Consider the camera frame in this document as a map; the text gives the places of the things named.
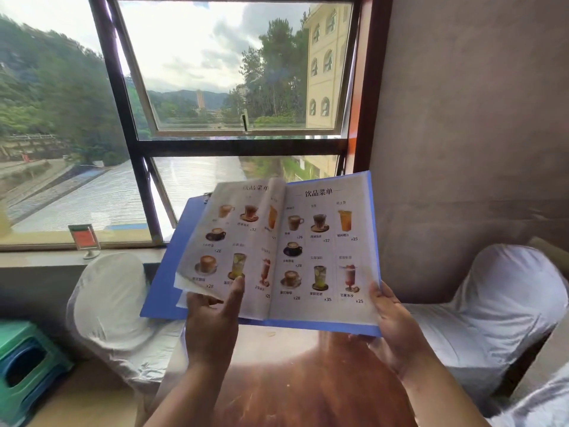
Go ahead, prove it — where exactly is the person's right hand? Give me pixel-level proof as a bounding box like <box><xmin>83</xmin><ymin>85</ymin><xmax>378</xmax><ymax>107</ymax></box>
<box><xmin>355</xmin><ymin>282</ymin><xmax>434</xmax><ymax>381</ymax></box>

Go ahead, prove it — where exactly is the person's left hand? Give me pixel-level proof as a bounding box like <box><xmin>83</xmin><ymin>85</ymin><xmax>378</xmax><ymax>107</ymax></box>
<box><xmin>184</xmin><ymin>276</ymin><xmax>245</xmax><ymax>375</ymax></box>

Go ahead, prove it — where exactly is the white drinks menu page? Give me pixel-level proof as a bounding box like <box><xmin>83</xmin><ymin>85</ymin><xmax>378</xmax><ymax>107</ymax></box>
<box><xmin>173</xmin><ymin>177</ymin><xmax>288</xmax><ymax>321</ymax></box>

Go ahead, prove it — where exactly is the blue menu folder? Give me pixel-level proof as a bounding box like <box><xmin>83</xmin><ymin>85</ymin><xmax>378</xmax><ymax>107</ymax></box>
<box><xmin>140</xmin><ymin>170</ymin><xmax>383</xmax><ymax>338</ymax></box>

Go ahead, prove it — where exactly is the person's left forearm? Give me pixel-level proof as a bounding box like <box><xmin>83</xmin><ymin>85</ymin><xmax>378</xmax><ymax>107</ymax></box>
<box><xmin>144</xmin><ymin>362</ymin><xmax>234</xmax><ymax>427</ymax></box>

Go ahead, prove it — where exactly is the person's right forearm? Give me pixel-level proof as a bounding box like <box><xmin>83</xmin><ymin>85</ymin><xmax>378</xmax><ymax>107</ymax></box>
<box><xmin>400</xmin><ymin>356</ymin><xmax>492</xmax><ymax>427</ymax></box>

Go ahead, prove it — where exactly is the white covered chair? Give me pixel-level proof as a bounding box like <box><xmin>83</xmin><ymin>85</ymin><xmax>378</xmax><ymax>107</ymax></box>
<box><xmin>66</xmin><ymin>252</ymin><xmax>188</xmax><ymax>396</ymax></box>
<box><xmin>402</xmin><ymin>244</ymin><xmax>569</xmax><ymax>414</ymax></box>
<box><xmin>488</xmin><ymin>364</ymin><xmax>569</xmax><ymax>427</ymax></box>

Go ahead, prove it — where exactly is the small table sign stand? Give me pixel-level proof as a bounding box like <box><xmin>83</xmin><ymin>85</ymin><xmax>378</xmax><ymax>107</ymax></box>
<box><xmin>68</xmin><ymin>224</ymin><xmax>102</xmax><ymax>261</ymax></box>

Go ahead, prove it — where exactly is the green plastic stool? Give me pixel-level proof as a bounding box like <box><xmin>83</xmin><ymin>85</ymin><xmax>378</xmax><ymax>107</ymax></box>
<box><xmin>0</xmin><ymin>319</ymin><xmax>74</xmax><ymax>427</ymax></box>

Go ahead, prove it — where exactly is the blue plastic stool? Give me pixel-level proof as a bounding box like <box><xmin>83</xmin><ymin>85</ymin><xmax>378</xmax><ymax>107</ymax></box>
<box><xmin>0</xmin><ymin>349</ymin><xmax>47</xmax><ymax>396</ymax></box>

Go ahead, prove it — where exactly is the yellow building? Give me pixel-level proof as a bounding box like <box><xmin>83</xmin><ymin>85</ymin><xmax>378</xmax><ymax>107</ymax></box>
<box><xmin>303</xmin><ymin>3</ymin><xmax>355</xmax><ymax>129</ymax></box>

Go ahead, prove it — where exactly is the dark window frame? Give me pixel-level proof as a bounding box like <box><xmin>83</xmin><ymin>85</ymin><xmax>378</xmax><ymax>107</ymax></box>
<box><xmin>87</xmin><ymin>0</ymin><xmax>394</xmax><ymax>246</ymax></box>

